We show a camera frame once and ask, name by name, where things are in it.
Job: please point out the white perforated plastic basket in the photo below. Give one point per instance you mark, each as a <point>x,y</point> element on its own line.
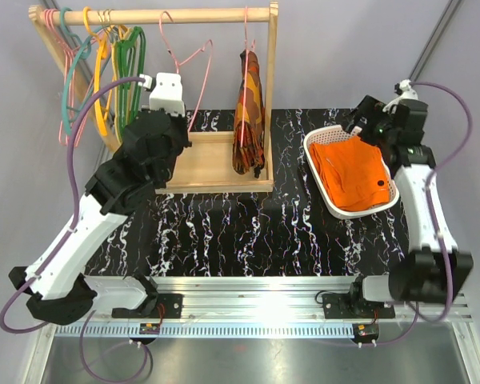
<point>327,135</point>

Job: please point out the camouflage patterned trousers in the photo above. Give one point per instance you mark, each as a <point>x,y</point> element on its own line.
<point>250,157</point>

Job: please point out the orange trousers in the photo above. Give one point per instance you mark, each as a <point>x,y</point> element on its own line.
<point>352,173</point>

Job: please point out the green plastic hanger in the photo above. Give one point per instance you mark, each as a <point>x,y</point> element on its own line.
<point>130,59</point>

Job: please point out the pink wire hanger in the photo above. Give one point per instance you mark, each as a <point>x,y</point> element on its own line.
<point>208,45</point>
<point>247,103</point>

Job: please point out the wooden clothes rack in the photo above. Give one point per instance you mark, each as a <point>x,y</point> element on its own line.
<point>206,167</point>

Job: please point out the aluminium mounting rail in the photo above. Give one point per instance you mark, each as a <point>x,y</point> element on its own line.
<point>265,257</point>

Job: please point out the teal plastic hanger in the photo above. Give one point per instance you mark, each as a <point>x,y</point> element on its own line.
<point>69,111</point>

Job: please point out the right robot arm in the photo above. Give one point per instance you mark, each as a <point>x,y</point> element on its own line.
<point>435,269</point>

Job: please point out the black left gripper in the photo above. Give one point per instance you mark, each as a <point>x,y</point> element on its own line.
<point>181,121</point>

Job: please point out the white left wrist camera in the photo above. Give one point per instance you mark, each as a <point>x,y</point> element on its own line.
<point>165,93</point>

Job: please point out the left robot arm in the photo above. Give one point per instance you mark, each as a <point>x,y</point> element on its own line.
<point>59,291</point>

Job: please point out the pink empty hanger left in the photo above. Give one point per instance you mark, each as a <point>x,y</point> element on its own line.
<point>59,38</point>

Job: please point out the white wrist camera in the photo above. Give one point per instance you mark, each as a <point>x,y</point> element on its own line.
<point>404,91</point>
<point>165,93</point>

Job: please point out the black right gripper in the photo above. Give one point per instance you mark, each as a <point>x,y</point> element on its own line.
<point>370,110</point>

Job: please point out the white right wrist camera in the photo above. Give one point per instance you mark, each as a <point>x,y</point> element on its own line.
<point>404,91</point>

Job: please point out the yellow plastic hanger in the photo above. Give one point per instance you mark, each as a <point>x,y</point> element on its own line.
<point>107,41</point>

